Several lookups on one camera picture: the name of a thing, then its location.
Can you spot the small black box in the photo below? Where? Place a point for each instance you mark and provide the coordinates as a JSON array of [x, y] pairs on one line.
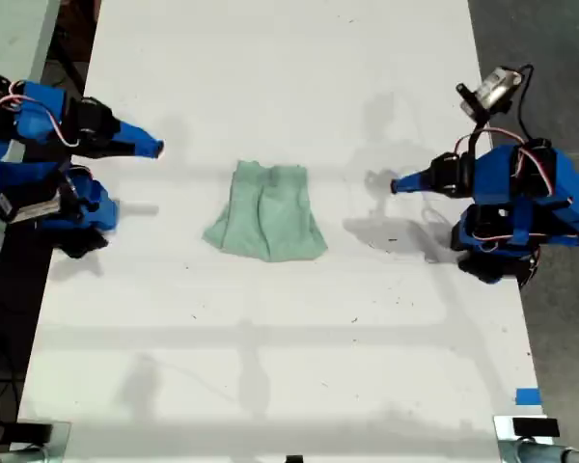
[[535, 427], [31, 430]]

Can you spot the blue and black arm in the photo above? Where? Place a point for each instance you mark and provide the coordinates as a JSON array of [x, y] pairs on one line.
[[535, 207], [34, 120]]

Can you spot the pale side table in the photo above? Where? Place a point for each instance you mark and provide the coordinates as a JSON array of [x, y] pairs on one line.
[[9, 29]]

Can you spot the blue tape strip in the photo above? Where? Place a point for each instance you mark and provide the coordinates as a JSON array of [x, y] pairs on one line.
[[528, 396]]

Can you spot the silver black camera box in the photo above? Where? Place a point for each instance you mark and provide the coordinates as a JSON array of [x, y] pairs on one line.
[[499, 87], [29, 207]]

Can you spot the pale green T-shirt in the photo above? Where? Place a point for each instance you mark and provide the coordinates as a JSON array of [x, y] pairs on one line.
[[265, 217]]

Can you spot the small black clip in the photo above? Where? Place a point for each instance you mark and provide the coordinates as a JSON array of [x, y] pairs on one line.
[[294, 459]]

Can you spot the grey metal pipe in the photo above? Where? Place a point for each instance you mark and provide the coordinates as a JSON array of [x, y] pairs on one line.
[[559, 455]]

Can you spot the black camera stalk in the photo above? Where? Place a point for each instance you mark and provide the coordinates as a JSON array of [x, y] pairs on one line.
[[73, 185], [474, 120]]

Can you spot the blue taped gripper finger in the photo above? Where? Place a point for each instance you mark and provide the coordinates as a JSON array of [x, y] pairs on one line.
[[417, 177], [412, 188], [135, 149], [137, 133]]

